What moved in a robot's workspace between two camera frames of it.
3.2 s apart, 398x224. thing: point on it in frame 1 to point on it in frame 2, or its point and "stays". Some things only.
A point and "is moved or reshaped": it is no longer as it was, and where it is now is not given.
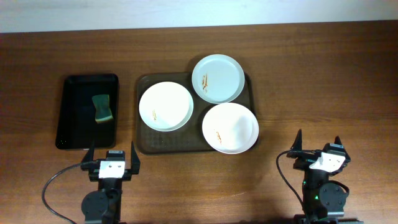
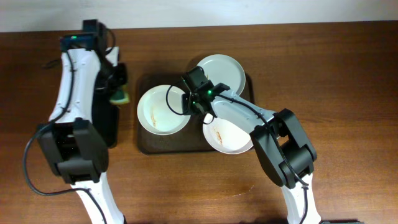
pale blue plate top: x=217 y=78 stays
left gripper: x=93 y=173 to x=116 y=82
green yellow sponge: x=102 y=104 to x=120 y=97
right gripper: x=301 y=163 to x=189 y=101
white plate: x=230 y=128 stays
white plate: x=166 y=106 is moved or reshaped
